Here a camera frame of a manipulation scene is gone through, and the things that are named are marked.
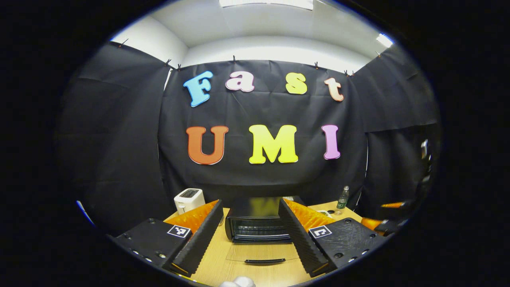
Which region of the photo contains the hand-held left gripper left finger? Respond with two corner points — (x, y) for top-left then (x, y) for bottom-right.
(113, 199), (224, 278)

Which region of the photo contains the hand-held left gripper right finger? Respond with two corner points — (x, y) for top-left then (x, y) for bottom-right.
(278, 197), (389, 278)

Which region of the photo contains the black electric oven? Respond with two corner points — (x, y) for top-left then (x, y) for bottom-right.
(224, 195), (306, 266)

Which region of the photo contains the white toaster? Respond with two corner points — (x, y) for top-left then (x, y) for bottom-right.
(174, 188), (206, 215)

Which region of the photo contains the clear plastic water bottle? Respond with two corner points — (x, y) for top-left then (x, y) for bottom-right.
(336, 185), (351, 210)

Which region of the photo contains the black backdrop cloth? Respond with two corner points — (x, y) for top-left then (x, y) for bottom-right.
(56, 42), (443, 236)

